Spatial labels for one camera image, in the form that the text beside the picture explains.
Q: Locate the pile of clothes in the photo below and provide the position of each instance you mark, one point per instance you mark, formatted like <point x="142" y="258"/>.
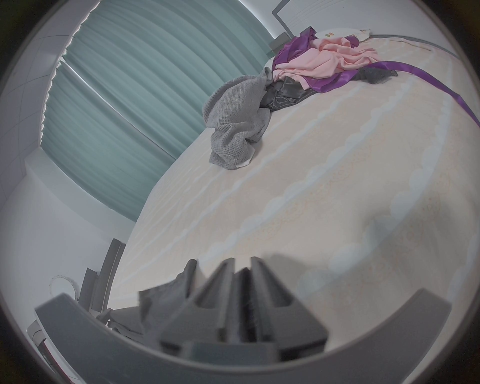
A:
<point x="322" y="60"/>

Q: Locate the blue-green curtain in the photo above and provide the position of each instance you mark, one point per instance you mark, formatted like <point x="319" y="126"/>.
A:
<point x="157" y="56"/>
<point x="101" y="150"/>

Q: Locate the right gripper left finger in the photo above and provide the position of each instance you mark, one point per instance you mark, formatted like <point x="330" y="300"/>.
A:
<point x="202" y="311"/>

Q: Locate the white printed pillow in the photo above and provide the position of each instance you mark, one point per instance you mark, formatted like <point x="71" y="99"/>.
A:
<point x="337" y="33"/>

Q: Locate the grey bedside table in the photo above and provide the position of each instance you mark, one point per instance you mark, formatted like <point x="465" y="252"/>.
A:
<point x="279" y="42"/>

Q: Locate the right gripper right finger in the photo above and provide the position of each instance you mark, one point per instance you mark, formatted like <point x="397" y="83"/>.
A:
<point x="277" y="315"/>

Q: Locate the black T-shirt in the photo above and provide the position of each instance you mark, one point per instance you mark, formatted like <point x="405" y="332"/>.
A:
<point x="165" y="300"/>

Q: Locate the bed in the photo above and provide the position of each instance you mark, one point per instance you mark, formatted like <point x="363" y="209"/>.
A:
<point x="318" y="187"/>

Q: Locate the grey garment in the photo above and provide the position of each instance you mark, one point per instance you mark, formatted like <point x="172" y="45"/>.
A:
<point x="232" y="112"/>

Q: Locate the black chest of drawers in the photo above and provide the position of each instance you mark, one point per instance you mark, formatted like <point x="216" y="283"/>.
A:
<point x="110" y="270"/>

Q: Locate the round white mirror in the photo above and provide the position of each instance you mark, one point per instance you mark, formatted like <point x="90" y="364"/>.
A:
<point x="64" y="287"/>

